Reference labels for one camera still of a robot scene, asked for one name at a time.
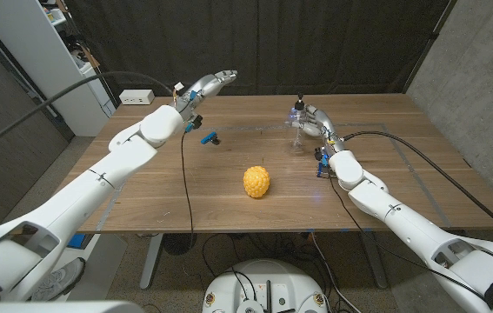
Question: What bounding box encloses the grey floor cable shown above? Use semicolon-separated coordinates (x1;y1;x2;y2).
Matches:
310;232;351;313

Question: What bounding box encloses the white power strip box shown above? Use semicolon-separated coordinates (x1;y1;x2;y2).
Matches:
118;89;156;106

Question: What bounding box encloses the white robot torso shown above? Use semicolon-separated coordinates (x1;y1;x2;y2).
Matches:
0;299;145;313

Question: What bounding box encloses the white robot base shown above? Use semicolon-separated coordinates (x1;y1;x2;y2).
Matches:
202;259;329;313

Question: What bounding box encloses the blue clip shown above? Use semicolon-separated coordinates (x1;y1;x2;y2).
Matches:
200;131;221;146

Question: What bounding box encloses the grey sneaker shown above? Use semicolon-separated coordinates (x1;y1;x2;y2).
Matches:
30;256;86;302

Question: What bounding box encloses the black curtain frame pole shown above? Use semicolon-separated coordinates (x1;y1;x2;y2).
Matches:
401;0;464;93

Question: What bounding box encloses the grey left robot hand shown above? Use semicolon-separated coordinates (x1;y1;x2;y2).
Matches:
180;69;239;110

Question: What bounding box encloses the thick black cable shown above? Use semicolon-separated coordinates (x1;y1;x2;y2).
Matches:
0;70;176;160
342;130;493;249

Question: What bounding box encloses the clear pump dispenser bottle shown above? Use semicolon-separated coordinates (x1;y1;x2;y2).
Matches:
288;91;310;154

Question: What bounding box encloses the white cabinet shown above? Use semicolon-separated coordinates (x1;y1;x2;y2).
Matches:
0;0;117;137

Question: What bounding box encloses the blue black floor device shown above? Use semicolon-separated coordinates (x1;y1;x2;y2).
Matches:
67;233;89;250

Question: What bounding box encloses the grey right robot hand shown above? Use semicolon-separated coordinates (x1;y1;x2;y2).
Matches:
291;103;345;153

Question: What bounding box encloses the black round fan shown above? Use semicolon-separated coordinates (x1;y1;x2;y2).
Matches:
162;233;198;256

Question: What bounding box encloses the thin black cable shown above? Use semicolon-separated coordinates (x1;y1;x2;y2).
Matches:
179;130;196;253
327;176;490;301

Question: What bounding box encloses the yellow bumpy toy orange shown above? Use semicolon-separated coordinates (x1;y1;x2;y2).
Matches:
243;165;271;199

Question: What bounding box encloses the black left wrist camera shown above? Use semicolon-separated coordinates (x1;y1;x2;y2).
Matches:
184;113;203;133

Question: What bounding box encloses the grey table leg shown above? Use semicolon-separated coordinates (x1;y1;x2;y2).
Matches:
358;230;390;290
139;233;164;291

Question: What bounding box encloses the black fabric curtain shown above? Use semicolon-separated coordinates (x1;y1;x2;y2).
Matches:
63;0;451;97

